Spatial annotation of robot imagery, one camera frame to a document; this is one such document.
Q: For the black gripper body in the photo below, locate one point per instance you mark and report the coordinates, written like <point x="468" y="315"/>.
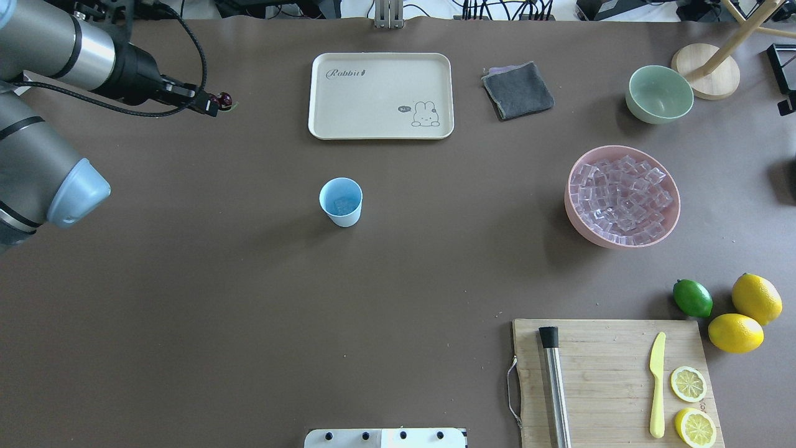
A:
<point x="136" y="73"/>

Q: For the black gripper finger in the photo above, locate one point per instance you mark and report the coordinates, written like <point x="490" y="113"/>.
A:
<point x="202" y="102"/>

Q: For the dark cherry pair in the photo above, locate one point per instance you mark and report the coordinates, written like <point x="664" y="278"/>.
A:
<point x="224" y="102"/>

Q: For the ice cube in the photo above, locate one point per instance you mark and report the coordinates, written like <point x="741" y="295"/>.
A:
<point x="345" y="206"/>

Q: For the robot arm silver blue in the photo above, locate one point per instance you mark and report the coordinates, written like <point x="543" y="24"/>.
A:
<point x="83" y="51"/>

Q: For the blue plastic cup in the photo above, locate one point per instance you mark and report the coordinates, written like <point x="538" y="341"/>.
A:
<point x="337" y="188"/>

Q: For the clear ice cubes pile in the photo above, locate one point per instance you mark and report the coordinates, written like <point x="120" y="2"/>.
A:
<point x="622" y="196"/>

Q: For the wooden cup tree stand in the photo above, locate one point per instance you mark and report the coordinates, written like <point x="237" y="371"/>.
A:
<point x="711" y="71"/>

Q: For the cream rabbit serving tray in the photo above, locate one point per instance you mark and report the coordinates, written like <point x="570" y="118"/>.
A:
<point x="384" y="96"/>

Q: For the grey folded cloth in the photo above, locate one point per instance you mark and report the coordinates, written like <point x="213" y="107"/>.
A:
<point x="517" y="90"/>

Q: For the steel muddler black tip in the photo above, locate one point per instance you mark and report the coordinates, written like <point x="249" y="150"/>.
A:
<point x="549" y="337"/>

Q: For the pink bowl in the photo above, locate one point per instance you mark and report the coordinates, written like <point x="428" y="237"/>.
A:
<point x="622" y="239"/>

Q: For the green bowl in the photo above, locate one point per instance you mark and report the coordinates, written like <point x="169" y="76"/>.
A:
<point x="658" y="95"/>

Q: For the wooden cutting board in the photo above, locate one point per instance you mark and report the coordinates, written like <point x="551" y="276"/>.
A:
<point x="608" y="386"/>

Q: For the green lime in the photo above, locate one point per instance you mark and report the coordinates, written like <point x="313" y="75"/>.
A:
<point x="693" y="298"/>

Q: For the yellow plastic knife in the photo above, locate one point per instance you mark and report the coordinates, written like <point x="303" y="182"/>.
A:
<point x="656" y="368"/>

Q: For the lemon slice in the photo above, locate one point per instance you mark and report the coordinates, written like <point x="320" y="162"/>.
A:
<point x="695" y="428"/>
<point x="688" y="384"/>

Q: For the yellow lemon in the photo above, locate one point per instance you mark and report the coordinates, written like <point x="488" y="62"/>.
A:
<point x="757" y="298"/>
<point x="735" y="333"/>

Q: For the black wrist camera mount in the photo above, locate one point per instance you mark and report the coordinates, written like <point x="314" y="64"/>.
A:
<point x="117" y="13"/>

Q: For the aluminium frame post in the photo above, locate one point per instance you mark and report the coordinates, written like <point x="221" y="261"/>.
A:
<point x="388" y="14"/>

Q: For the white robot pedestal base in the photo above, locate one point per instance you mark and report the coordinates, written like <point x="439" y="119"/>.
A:
<point x="388" y="437"/>

